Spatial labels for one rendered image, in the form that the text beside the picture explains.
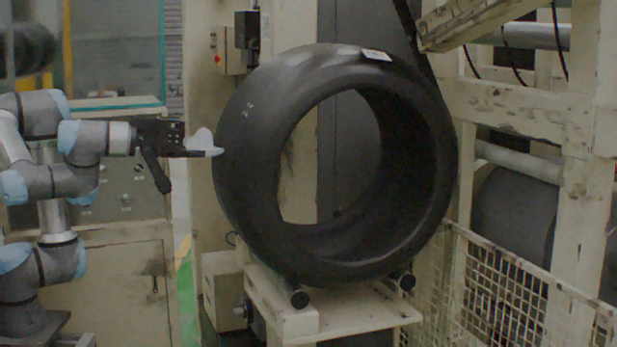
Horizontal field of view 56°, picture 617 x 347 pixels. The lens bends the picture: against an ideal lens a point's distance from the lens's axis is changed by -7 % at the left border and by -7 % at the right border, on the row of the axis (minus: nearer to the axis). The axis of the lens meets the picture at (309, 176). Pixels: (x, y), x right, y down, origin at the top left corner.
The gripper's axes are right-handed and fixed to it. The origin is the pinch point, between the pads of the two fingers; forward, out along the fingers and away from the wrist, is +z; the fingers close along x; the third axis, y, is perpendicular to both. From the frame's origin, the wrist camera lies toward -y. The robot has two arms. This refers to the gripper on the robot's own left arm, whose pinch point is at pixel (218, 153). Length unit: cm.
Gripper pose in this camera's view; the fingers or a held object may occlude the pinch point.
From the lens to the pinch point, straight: 139.6
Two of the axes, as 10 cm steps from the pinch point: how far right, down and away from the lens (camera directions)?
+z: 9.3, 0.3, 3.6
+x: -3.4, -2.1, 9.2
